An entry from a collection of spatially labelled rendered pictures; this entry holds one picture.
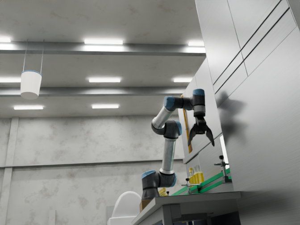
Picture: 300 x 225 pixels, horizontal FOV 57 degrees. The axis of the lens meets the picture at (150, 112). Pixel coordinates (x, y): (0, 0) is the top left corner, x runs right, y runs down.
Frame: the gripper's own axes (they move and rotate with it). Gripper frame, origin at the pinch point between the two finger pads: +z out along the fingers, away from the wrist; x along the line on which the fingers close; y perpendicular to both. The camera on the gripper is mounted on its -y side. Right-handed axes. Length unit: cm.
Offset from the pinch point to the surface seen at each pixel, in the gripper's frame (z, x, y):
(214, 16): -79, -9, -10
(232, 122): -10.6, -13.9, -16.0
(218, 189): 23, -20, 44
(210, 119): -39, -28, 92
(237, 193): 25.7, -13.9, -15.0
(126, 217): 70, 61, 350
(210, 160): -2, -27, 94
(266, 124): -3.6, -19.7, -42.4
